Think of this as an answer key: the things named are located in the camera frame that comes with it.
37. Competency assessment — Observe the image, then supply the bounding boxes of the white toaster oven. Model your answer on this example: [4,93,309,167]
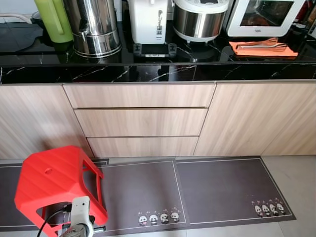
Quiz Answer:
[227,0,308,38]

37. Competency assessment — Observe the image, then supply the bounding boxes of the white power cord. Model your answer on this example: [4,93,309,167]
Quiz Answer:
[0,13,36,24]

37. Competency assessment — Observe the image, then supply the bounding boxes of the white electric thermo pot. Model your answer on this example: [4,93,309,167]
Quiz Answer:
[127,0,169,45]

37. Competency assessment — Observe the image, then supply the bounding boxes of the light wood cabinet door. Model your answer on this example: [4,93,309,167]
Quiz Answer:
[194,81,316,157]
[0,84,93,160]

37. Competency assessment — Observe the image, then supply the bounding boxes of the red plastic stool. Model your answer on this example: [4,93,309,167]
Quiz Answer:
[14,145,108,233]

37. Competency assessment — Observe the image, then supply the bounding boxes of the red sauce bottle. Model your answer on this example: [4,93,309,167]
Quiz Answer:
[305,0,316,24]

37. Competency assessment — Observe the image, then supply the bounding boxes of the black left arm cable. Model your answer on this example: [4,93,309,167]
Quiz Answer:
[37,207,72,237]

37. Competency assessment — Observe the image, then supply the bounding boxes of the black kitchen scale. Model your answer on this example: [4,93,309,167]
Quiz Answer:
[133,43,177,59]

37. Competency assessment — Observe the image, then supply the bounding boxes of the white silver rice cooker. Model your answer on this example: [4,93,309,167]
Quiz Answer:
[173,0,231,43]

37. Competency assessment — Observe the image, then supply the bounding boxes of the green plastic jug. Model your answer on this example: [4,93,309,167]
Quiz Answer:
[34,0,74,43]

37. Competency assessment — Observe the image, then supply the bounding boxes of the orange cloth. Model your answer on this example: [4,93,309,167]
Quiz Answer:
[229,40,299,59]

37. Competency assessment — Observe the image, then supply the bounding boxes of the orange-handled steel tongs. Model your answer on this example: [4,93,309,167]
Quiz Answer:
[236,37,288,52]

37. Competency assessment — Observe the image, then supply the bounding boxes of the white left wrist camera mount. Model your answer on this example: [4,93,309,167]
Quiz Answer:
[69,196,94,229]

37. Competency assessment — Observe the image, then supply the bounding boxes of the light wood drawer front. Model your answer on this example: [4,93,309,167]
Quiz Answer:
[86,137,200,158]
[63,83,217,109]
[74,108,209,138]

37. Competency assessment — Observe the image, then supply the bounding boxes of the grey panda floor mat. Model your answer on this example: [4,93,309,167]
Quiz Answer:
[0,158,188,234]
[175,156,297,226]

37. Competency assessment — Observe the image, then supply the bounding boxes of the stainless steel water urn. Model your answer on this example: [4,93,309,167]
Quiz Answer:
[63,0,122,59]

